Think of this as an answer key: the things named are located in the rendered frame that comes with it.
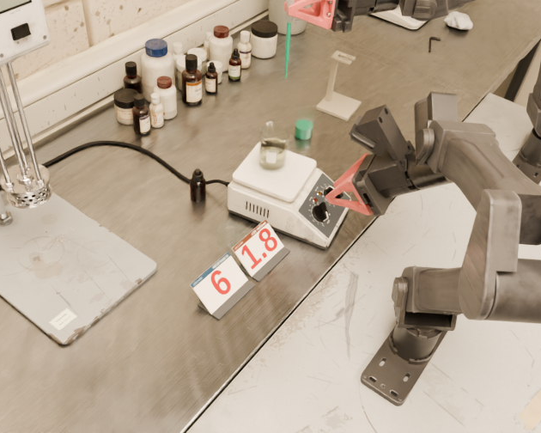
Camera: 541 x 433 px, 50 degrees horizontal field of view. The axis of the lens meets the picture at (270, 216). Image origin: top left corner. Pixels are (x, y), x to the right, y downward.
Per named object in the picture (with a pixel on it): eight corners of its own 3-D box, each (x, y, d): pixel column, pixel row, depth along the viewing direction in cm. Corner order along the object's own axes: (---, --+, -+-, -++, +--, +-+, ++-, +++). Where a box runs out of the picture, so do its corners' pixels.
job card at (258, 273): (290, 252, 101) (293, 235, 98) (258, 282, 96) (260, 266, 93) (263, 234, 104) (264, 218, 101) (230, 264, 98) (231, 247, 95)
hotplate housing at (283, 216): (350, 208, 111) (358, 176, 105) (325, 253, 102) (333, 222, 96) (246, 169, 116) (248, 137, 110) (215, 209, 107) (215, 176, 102)
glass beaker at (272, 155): (290, 173, 104) (295, 136, 98) (262, 177, 102) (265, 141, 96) (279, 151, 107) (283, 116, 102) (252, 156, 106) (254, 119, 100)
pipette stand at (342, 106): (361, 104, 136) (372, 55, 127) (347, 121, 130) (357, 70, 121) (330, 93, 138) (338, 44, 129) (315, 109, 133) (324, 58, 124)
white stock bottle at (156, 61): (161, 108, 128) (158, 56, 119) (136, 97, 130) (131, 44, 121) (181, 94, 133) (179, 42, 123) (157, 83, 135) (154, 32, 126)
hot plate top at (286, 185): (318, 164, 106) (319, 161, 106) (292, 204, 99) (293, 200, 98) (259, 143, 109) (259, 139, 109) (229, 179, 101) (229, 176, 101)
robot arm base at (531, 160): (515, 147, 115) (550, 162, 113) (546, 105, 127) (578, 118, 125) (501, 177, 121) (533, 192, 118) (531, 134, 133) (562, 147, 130)
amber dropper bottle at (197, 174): (200, 204, 108) (200, 176, 103) (186, 199, 109) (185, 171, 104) (209, 195, 110) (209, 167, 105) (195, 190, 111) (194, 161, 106)
